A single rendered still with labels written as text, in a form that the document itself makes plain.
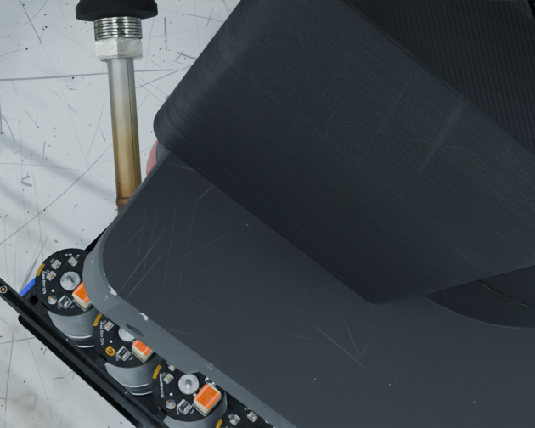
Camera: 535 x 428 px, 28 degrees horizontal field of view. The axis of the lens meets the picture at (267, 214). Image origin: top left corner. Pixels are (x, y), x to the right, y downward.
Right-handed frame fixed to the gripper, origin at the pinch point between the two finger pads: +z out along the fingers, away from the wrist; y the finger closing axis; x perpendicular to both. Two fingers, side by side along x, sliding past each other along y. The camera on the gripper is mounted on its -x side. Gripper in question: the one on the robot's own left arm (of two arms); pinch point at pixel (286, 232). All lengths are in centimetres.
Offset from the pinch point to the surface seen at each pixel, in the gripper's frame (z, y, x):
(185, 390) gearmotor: 14.5, 1.5, 2.6
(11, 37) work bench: 26.2, -8.7, -11.1
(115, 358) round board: 15.5, 1.9, 0.2
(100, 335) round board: 15.8, 1.5, -0.7
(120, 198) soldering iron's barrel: 10.4, -1.3, -3.0
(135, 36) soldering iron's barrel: 8.9, -5.2, -5.6
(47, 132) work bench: 24.8, -5.8, -7.0
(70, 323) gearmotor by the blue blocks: 17.3, 1.5, -1.7
